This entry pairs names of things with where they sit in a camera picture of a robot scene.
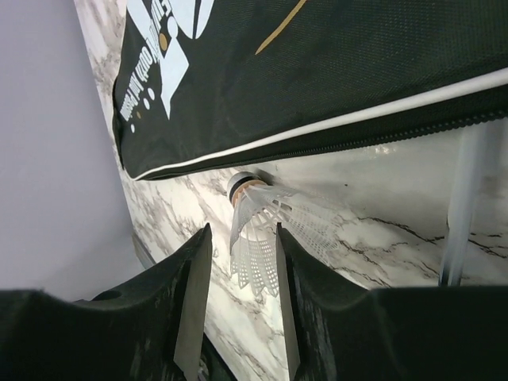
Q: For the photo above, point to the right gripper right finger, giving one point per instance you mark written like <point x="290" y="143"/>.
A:
<point x="337" y="330"/>

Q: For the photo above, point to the left badminton racket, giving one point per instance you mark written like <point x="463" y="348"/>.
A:
<point x="468" y="171"/>

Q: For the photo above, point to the black sport racket bag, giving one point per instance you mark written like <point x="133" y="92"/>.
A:
<point x="213" y="84"/>

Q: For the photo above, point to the white shuttlecock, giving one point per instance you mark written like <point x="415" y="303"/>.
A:
<point x="258" y="209"/>

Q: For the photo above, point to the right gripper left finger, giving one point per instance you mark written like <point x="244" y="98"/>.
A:
<point x="148" y="328"/>

